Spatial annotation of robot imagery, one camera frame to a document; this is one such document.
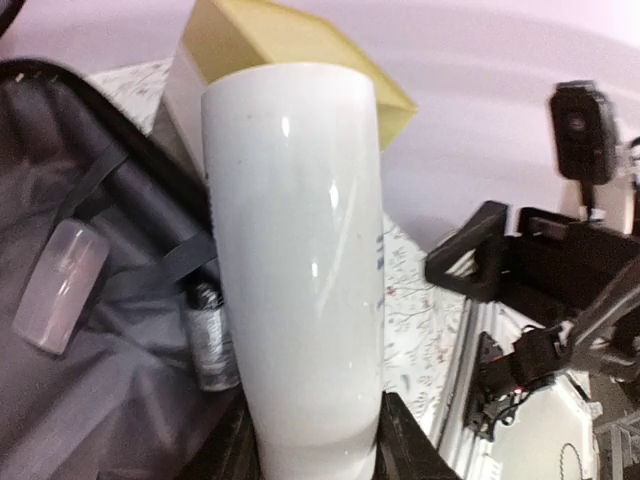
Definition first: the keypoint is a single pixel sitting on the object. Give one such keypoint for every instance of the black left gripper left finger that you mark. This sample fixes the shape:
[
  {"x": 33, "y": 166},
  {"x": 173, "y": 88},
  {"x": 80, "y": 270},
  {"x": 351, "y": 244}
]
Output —
[{"x": 232, "y": 454}]

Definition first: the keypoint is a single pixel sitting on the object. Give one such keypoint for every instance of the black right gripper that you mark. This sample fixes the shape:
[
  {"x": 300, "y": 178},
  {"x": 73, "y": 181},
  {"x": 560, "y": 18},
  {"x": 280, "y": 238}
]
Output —
[{"x": 552, "y": 267}]

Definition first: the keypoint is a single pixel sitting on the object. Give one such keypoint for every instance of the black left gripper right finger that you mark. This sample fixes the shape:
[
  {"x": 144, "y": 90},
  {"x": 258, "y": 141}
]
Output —
[{"x": 405, "y": 451}]

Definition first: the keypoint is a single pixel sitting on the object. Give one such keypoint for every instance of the pink and teal kids suitcase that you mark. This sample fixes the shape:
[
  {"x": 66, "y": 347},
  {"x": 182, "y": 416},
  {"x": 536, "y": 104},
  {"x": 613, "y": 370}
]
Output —
[{"x": 123, "y": 400}]

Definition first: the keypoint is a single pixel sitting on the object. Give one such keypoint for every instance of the white cylindrical bottle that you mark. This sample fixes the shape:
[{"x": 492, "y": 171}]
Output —
[{"x": 292, "y": 159}]

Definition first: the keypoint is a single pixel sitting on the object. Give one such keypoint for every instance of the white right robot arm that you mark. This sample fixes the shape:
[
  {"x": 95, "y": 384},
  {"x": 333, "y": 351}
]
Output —
[{"x": 600, "y": 339}]

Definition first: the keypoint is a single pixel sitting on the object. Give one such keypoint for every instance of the small clear black-capped vial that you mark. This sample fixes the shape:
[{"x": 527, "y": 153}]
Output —
[{"x": 210, "y": 339}]

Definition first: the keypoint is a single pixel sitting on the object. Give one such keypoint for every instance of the floral patterned table mat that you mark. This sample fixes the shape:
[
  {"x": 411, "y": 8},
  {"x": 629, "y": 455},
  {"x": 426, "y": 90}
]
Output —
[{"x": 422, "y": 322}]

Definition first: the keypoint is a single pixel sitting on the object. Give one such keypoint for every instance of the aluminium front rail frame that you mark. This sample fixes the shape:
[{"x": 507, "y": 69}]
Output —
[{"x": 581, "y": 426}]

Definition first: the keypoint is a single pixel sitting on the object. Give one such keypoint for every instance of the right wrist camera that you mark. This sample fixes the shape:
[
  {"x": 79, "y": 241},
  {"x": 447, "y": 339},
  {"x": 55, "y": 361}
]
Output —
[{"x": 586, "y": 137}]

